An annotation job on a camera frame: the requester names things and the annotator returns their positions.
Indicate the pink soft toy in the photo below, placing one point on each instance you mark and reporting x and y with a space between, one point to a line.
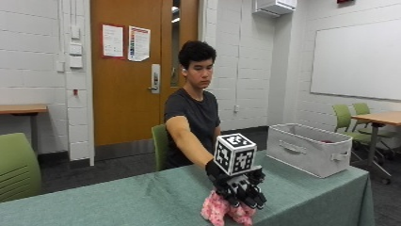
217 208

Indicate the white wall unit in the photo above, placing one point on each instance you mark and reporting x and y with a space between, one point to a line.
273 6

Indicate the white paper on red backing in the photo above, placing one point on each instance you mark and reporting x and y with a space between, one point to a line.
111 40

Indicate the grey fabric storage bin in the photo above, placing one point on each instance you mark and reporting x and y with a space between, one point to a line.
306 153

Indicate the white wall switch box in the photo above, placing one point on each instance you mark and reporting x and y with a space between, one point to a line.
74 32
75 61
74 49

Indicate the whiteboard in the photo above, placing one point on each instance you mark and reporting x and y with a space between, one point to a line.
358 59

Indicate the red item in bin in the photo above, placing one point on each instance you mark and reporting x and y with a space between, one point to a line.
326 141

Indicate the green tablecloth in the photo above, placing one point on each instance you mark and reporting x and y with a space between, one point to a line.
125 197

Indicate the white cube with black markers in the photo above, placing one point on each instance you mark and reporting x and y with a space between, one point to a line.
233 153

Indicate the colourful printed paper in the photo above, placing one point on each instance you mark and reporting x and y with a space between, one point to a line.
138 44

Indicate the red wall alarm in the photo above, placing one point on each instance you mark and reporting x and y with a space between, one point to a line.
345 1

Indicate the small red wall switch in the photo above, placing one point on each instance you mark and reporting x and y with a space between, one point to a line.
74 92

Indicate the wooden door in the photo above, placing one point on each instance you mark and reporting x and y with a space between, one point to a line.
125 103

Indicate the green chair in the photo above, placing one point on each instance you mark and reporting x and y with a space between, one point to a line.
16 166
361 109
342 117
159 147

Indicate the small white wall box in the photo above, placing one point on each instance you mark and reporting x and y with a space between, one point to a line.
60 66

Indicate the the person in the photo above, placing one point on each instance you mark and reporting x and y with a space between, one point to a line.
195 113

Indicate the wooden table with metal leg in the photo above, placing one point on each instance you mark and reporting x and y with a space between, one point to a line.
382 117

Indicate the white wall outlet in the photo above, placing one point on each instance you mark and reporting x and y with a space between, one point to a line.
235 108

